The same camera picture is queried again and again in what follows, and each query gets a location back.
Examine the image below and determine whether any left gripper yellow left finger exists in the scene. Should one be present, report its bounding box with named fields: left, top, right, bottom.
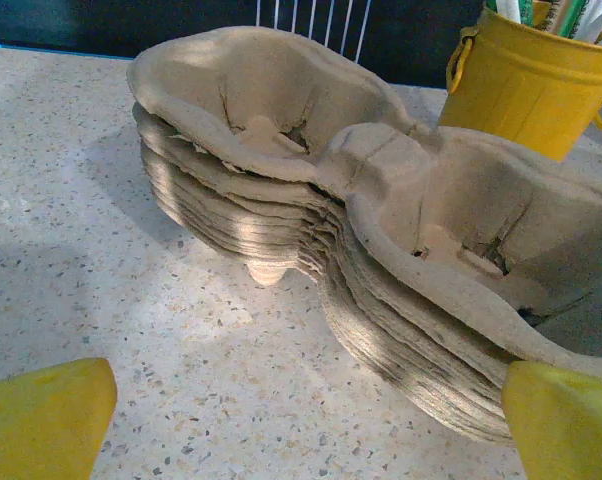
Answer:
left=0, top=357, right=118, bottom=480

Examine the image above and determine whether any stack of pulp cup carriers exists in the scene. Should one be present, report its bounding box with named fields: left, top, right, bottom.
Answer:
left=125, top=25, right=602, bottom=445

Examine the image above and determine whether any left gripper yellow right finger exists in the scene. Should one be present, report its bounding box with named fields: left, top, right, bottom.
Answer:
left=500, top=359, right=602, bottom=480

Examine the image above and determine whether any clear wrapped straw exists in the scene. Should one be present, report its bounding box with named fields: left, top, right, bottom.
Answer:
left=563, top=0, right=602, bottom=46
left=486, top=0, right=522, bottom=25

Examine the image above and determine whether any brown paper wrapped straw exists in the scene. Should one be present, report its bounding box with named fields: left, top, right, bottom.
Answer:
left=528, top=0, right=567, bottom=36

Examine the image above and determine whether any yellow metal bucket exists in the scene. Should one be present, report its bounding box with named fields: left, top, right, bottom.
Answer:
left=438, top=3, right=602, bottom=162

